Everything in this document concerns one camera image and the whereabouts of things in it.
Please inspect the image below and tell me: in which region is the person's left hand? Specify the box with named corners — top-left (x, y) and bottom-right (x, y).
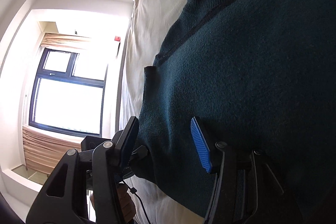
top-left (117, 185), bottom-right (137, 224)

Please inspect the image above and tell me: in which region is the black cable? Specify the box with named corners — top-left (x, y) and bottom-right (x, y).
top-left (122, 179), bottom-right (152, 224)

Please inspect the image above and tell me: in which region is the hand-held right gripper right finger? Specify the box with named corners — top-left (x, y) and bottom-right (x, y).
top-left (190, 116), bottom-right (302, 224)

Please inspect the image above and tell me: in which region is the beige curtain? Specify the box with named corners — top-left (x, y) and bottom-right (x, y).
top-left (22, 126), bottom-right (82, 175)
top-left (41, 32), bottom-right (92, 51)

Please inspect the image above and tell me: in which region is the dark framed window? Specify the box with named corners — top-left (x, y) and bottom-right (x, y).
top-left (28, 47), bottom-right (109, 137)

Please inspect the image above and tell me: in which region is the dark teal knit sweater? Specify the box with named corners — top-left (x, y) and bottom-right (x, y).
top-left (130, 0), bottom-right (336, 224)

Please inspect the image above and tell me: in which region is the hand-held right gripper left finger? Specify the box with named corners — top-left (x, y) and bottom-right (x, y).
top-left (26, 116), bottom-right (139, 224)

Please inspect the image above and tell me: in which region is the bed with beige sheet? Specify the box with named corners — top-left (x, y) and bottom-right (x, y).
top-left (115, 0), bottom-right (231, 224)

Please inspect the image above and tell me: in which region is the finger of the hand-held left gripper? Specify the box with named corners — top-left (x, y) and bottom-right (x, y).
top-left (130, 145), bottom-right (151, 161)

